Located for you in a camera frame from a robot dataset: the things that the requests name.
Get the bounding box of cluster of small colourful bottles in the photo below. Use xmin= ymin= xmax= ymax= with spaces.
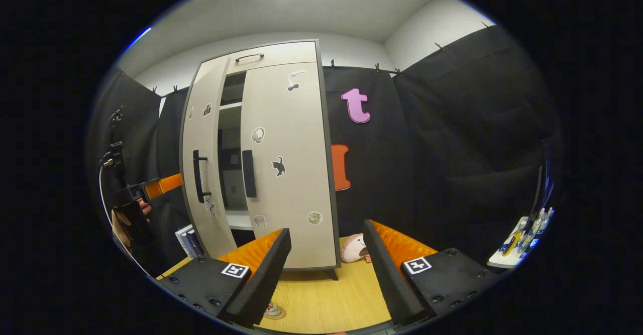
xmin=502 ymin=207 xmax=556 ymax=255

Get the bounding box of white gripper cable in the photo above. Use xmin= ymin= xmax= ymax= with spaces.
xmin=98 ymin=109 xmax=124 ymax=225

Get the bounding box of white and grey cabinet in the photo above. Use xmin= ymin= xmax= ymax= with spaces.
xmin=179 ymin=39 xmax=342 ymax=281

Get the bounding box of white cabinet drawer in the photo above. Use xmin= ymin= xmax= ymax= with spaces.
xmin=229 ymin=40 xmax=318 ymax=74

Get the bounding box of white tray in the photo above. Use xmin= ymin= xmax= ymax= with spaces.
xmin=487 ymin=217 xmax=533 ymax=269

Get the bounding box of black door handle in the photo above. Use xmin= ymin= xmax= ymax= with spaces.
xmin=242 ymin=150 xmax=257 ymax=198
xmin=193 ymin=150 xmax=212 ymax=203

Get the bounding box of white cabinet door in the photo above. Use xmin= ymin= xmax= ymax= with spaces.
xmin=240 ymin=62 xmax=341 ymax=270
xmin=181 ymin=56 xmax=238 ymax=259

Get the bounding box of small white blue box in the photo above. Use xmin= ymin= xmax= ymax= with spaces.
xmin=175 ymin=225 xmax=205 ymax=259

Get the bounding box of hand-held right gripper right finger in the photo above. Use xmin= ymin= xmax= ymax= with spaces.
xmin=363 ymin=219 xmax=503 ymax=325

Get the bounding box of pink and white plush toy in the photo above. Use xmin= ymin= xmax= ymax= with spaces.
xmin=341 ymin=233 xmax=372 ymax=264

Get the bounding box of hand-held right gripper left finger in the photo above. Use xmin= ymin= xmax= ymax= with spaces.
xmin=158 ymin=228 xmax=292 ymax=328

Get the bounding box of black backdrop cloth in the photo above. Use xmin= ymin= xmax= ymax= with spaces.
xmin=85 ymin=24 xmax=563 ymax=275

